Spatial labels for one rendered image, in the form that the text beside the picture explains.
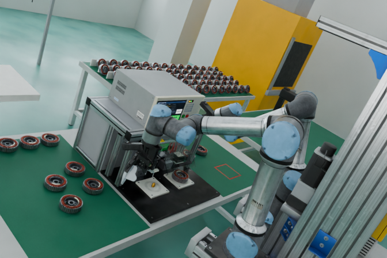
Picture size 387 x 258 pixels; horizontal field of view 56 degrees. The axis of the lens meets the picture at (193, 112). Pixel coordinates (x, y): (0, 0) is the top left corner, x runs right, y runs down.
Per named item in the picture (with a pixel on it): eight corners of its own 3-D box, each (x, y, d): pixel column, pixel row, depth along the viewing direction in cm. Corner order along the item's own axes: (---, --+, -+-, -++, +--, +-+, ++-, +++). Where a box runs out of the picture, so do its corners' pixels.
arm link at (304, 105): (319, 117, 172) (227, 148, 192) (320, 112, 182) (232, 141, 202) (310, 94, 172) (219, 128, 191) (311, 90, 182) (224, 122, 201)
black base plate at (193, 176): (219, 196, 244) (220, 193, 243) (150, 224, 194) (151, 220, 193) (172, 157, 268) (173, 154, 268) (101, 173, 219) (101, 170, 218)
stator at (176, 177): (190, 182, 240) (192, 177, 238) (178, 185, 231) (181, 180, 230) (179, 172, 246) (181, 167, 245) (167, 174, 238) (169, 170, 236)
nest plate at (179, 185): (193, 184, 241) (194, 182, 240) (178, 189, 229) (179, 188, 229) (178, 171, 249) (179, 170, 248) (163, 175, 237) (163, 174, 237)
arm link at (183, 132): (203, 125, 143) (179, 113, 146) (190, 132, 133) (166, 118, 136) (196, 142, 146) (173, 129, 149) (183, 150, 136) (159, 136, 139)
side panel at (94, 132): (101, 171, 220) (116, 125, 209) (97, 173, 218) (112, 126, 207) (76, 147, 235) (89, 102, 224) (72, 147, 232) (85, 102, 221)
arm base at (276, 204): (294, 214, 199) (302, 200, 195) (285, 224, 186) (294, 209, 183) (270, 198, 205) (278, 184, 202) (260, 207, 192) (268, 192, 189)
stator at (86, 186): (80, 193, 196) (82, 187, 194) (82, 181, 206) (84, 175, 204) (102, 196, 199) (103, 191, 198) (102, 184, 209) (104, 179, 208)
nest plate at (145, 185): (169, 192, 222) (169, 190, 222) (151, 198, 210) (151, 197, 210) (153, 178, 230) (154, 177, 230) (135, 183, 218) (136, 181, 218)
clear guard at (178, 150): (196, 167, 213) (199, 159, 211) (167, 175, 194) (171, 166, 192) (159, 137, 230) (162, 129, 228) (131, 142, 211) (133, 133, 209)
